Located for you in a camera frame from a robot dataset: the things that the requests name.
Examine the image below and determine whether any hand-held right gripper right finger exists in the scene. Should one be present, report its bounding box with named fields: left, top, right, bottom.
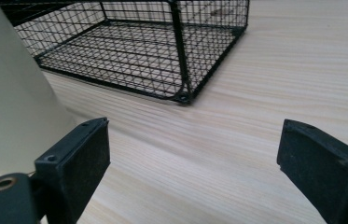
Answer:
left=276, top=119, right=348, bottom=224

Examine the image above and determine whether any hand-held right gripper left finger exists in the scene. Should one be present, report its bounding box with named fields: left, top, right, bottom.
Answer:
left=34, top=117, right=111, bottom=224

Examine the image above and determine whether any cream white smooth object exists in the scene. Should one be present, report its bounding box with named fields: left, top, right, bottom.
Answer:
left=0, top=0, right=79, bottom=175

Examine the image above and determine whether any black wire mesh basket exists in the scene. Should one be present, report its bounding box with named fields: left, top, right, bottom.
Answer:
left=0, top=0, right=251, bottom=105

